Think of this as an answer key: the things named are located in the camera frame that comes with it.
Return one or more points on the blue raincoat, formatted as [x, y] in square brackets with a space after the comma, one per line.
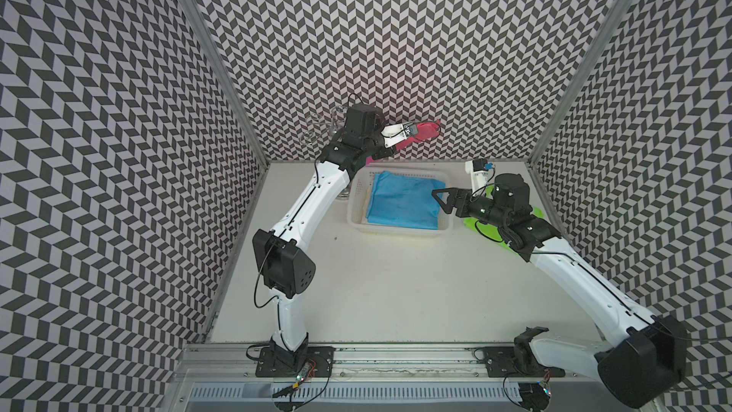
[404, 202]

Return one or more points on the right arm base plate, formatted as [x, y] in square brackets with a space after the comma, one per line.
[500, 361]

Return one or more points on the pink bunny raincoat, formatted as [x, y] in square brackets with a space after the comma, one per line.
[427, 130]

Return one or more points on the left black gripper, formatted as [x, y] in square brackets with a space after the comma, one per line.
[383, 152]

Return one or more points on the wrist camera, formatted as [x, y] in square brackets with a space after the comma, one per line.
[398, 133]
[481, 172]

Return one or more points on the chrome glass holder stand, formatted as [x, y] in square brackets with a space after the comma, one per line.
[319, 131]

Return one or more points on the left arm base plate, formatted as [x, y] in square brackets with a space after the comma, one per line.
[278, 363]

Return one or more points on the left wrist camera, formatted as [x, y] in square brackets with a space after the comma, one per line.
[398, 133]

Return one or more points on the green frog raincoat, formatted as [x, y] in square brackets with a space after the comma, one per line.
[509, 210]

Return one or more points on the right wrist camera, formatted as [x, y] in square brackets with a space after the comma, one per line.
[481, 172]

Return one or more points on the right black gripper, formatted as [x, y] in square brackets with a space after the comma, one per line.
[463, 199]

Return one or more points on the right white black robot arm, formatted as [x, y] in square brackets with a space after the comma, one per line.
[640, 355]

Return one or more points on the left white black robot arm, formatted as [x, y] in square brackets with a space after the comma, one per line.
[283, 265]

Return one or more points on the white plastic basket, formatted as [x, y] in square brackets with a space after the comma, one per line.
[361, 190]

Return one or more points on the aluminium front rail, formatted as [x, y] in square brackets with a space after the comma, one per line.
[352, 362]

